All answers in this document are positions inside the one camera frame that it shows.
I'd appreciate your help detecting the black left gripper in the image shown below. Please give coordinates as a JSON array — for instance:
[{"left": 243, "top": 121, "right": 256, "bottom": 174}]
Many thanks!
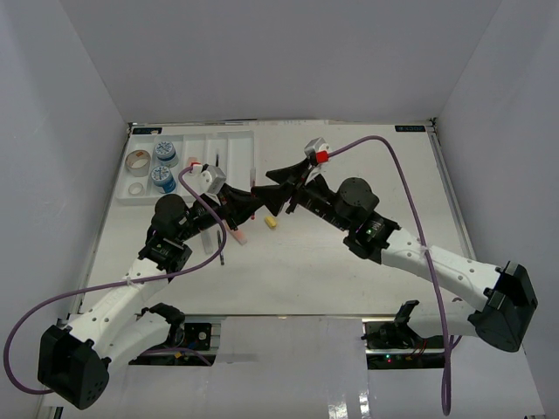
[{"left": 177, "top": 182, "right": 263, "bottom": 243}]

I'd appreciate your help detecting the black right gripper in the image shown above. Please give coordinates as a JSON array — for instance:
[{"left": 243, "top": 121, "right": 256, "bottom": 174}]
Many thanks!
[{"left": 251, "top": 159, "right": 351, "bottom": 233}]

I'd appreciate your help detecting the black pen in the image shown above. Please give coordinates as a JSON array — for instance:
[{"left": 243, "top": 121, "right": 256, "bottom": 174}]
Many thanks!
[{"left": 217, "top": 230, "right": 225, "bottom": 266}]

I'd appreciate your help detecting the blue slime jar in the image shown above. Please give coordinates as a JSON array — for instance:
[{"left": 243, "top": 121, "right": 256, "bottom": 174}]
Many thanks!
[
  {"left": 149, "top": 166, "right": 176, "bottom": 194},
  {"left": 154, "top": 141, "right": 179, "bottom": 168}
]

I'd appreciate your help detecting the small clear tape roll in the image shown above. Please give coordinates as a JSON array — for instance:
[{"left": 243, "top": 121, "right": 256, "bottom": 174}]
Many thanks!
[{"left": 128, "top": 182, "right": 145, "bottom": 196}]

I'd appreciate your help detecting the large clear tape roll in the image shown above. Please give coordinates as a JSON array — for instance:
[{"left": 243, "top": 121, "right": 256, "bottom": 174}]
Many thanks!
[{"left": 124, "top": 149, "right": 151, "bottom": 177}]

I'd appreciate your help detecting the red gel pen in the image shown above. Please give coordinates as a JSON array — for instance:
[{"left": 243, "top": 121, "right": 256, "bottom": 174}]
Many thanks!
[{"left": 251, "top": 194, "right": 259, "bottom": 220}]

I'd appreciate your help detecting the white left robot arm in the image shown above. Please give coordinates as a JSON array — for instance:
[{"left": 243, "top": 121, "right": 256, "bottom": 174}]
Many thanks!
[{"left": 38, "top": 185, "right": 290, "bottom": 410}]

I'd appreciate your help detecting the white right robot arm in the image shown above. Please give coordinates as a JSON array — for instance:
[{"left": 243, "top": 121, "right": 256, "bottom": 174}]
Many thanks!
[{"left": 252, "top": 160, "right": 538, "bottom": 353}]

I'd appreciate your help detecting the yellow eraser block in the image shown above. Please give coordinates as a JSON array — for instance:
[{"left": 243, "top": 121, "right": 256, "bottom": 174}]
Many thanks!
[{"left": 264, "top": 216, "right": 278, "bottom": 230}]

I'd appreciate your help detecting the pink orange highlighter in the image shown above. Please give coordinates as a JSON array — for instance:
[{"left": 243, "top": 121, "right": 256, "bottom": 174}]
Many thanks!
[{"left": 231, "top": 229, "right": 248, "bottom": 245}]

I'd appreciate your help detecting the orange capped glue stick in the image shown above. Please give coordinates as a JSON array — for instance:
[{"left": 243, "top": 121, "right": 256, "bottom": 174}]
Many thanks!
[{"left": 200, "top": 230, "right": 215, "bottom": 255}]

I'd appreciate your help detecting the white compartment tray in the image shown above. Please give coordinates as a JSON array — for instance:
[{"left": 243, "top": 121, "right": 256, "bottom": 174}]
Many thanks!
[{"left": 115, "top": 130, "right": 257, "bottom": 206}]

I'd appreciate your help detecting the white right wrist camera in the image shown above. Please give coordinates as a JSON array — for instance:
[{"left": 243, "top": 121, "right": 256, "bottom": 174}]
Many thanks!
[{"left": 304, "top": 137, "right": 330, "bottom": 166}]

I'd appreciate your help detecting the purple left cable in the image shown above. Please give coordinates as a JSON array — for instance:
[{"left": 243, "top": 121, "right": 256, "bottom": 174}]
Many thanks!
[{"left": 3, "top": 165, "right": 228, "bottom": 396}]

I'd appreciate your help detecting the purple cable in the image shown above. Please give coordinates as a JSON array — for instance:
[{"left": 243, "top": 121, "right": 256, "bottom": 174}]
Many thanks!
[
  {"left": 3, "top": 165, "right": 228, "bottom": 396},
  {"left": 325, "top": 135, "right": 462, "bottom": 416}
]

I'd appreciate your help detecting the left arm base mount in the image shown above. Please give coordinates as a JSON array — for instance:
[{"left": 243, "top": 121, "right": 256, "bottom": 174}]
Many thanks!
[{"left": 134, "top": 303, "right": 213, "bottom": 354}]

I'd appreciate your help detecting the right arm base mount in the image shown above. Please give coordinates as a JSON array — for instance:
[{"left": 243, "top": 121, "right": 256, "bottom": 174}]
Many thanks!
[{"left": 361, "top": 300, "right": 444, "bottom": 364}]

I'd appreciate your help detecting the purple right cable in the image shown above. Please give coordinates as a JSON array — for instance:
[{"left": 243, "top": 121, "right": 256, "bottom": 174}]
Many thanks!
[{"left": 325, "top": 135, "right": 462, "bottom": 416}]

